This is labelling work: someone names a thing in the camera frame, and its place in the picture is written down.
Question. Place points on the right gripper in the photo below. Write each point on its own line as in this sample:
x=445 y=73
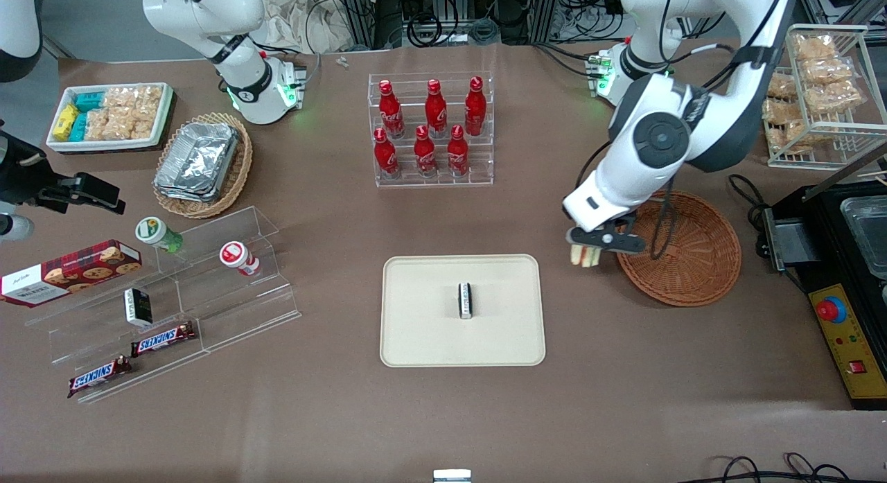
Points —
x=22 y=181

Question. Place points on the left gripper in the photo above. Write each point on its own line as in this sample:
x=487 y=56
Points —
x=624 y=222

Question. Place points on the triangular sandwich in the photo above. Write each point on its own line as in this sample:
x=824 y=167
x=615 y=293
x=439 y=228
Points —
x=578 y=259

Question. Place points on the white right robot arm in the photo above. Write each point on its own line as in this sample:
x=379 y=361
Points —
x=208 y=12

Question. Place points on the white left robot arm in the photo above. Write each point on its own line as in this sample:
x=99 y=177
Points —
x=721 y=67

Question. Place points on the white rectangular snack tray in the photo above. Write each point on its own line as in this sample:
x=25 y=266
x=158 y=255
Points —
x=104 y=145

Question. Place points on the brown wicker basket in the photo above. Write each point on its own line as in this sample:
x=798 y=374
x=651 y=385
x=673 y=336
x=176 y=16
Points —
x=700 y=254

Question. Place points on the aluminium foil tray stack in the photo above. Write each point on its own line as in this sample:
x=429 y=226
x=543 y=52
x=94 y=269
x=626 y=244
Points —
x=197 y=161

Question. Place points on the light wicker basket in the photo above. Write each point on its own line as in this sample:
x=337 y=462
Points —
x=239 y=168

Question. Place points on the beige plastic tray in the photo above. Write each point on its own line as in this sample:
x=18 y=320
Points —
x=423 y=317

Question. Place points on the teal snack packet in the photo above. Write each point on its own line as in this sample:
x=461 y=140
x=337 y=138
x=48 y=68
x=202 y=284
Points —
x=78 y=127
x=89 y=101

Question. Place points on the clear bag of crackers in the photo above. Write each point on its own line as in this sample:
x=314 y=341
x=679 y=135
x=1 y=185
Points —
x=145 y=121
x=835 y=97
x=802 y=134
x=782 y=86
x=97 y=124
x=119 y=125
x=826 y=71
x=814 y=46
x=782 y=111
x=132 y=97

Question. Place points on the yellow snack packet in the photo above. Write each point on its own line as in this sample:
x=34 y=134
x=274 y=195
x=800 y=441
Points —
x=65 y=121

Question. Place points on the green capped small bottle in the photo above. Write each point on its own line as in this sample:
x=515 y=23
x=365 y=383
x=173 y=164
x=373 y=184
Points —
x=156 y=233

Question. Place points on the red tartan cookie box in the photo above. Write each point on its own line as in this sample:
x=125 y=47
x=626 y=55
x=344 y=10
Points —
x=69 y=271

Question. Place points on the small black carton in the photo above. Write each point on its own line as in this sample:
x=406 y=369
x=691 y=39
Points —
x=138 y=307

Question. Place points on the small black white packet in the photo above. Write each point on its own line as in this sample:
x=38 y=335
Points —
x=466 y=301

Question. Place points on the clear acrylic bottle rack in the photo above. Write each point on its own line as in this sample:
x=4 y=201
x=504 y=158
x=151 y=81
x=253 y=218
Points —
x=478 y=161

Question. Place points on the red cola bottle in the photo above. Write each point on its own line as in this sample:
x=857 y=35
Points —
x=425 y=156
x=435 y=112
x=457 y=155
x=385 y=157
x=391 y=112
x=475 y=109

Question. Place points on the red capped small bottle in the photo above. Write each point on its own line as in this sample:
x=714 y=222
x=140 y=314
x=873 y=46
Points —
x=237 y=256

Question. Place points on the snickers chocolate bar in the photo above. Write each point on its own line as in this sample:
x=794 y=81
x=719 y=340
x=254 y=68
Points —
x=163 y=339
x=99 y=376

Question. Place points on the clear acrylic stepped shelf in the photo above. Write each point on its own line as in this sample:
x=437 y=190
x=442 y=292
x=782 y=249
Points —
x=229 y=310

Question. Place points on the black tabletop appliance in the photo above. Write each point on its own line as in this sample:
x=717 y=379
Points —
x=786 y=240

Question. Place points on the small white grey box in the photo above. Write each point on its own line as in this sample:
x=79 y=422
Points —
x=452 y=476

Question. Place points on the beige crumpled cloth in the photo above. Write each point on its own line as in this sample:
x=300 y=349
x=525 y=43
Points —
x=298 y=22

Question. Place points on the yellow emergency stop box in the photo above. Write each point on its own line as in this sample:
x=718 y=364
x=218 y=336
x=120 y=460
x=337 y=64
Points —
x=849 y=351

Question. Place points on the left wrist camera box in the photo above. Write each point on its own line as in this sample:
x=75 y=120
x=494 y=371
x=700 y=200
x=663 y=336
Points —
x=624 y=240

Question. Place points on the aluminium frame post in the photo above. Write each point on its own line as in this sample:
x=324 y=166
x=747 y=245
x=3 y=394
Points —
x=547 y=12
x=364 y=12

